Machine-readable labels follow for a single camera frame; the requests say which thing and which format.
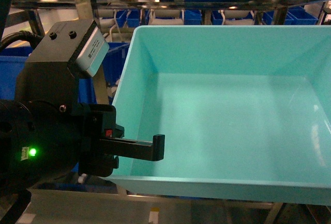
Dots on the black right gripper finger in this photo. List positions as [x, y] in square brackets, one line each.
[143, 150]

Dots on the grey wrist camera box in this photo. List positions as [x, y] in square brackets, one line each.
[91, 48]

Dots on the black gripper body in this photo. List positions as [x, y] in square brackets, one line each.
[40, 142]

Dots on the teal plastic bin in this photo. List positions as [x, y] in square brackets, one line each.
[245, 111]

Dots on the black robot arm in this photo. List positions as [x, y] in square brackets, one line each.
[47, 76]

